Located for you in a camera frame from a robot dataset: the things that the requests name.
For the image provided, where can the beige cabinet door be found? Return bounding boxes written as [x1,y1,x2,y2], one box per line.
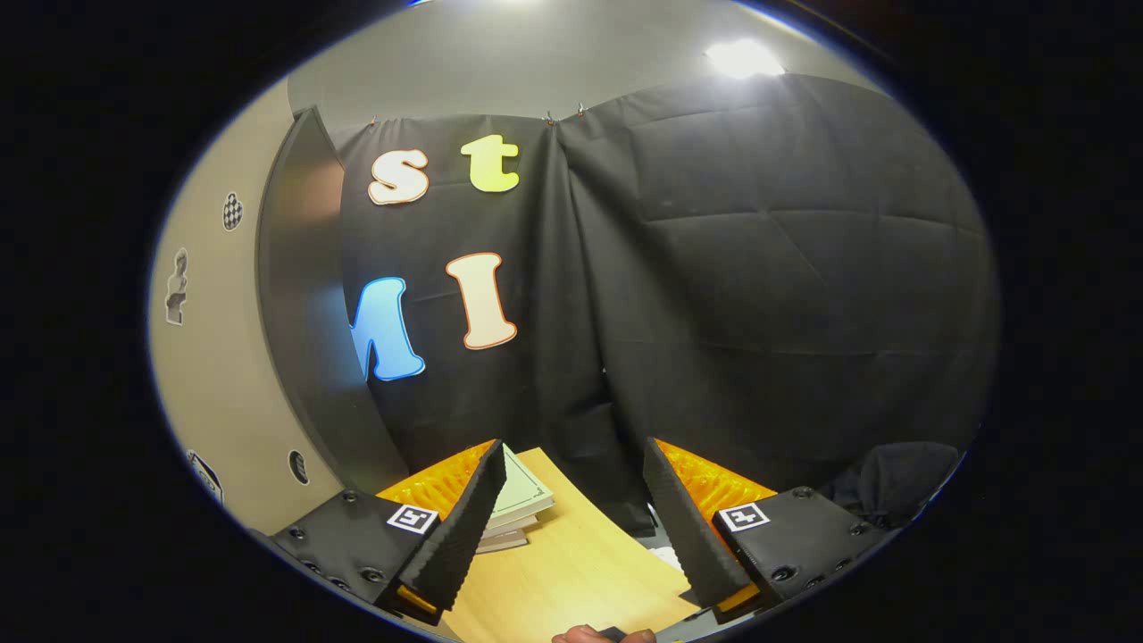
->
[147,76,309,537]

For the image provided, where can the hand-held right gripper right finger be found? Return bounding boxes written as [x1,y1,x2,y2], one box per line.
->
[641,438,897,626]

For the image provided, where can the ceiling light panel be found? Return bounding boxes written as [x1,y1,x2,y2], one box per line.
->
[705,38,787,79]

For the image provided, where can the pale green book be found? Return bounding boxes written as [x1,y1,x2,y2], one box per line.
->
[487,444,556,530]

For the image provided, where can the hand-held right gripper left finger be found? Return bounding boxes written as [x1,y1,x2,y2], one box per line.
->
[268,439,508,626]

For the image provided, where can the black backdrop cloth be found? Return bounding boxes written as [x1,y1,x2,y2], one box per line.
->
[330,73,1001,537]

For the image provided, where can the black bag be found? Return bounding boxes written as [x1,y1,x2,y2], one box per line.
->
[826,440,966,530]

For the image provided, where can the brown book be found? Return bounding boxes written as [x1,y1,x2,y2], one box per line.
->
[476,527,531,555]

